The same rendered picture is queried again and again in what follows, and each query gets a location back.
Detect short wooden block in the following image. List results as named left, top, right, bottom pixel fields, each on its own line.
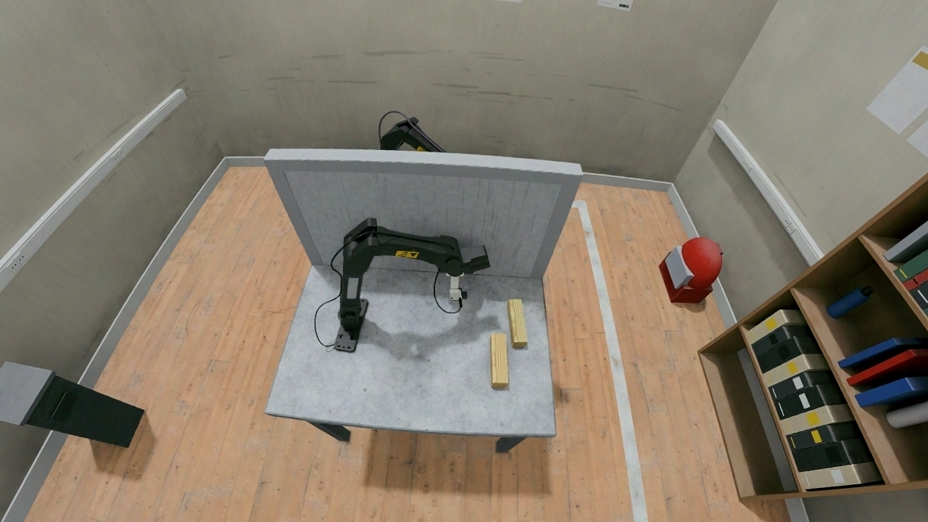
left=490, top=333, right=508, bottom=387
left=507, top=299, right=527, bottom=347

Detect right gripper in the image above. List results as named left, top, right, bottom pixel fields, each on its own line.
left=440, top=268, right=473, bottom=300

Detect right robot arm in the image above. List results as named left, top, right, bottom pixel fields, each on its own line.
left=334, top=217, right=490, bottom=352

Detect grey panel wall with small slot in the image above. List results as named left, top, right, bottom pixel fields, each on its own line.
left=263, top=149, right=583, bottom=278

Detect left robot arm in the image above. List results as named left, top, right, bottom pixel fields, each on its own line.
left=381, top=117, right=448, bottom=153

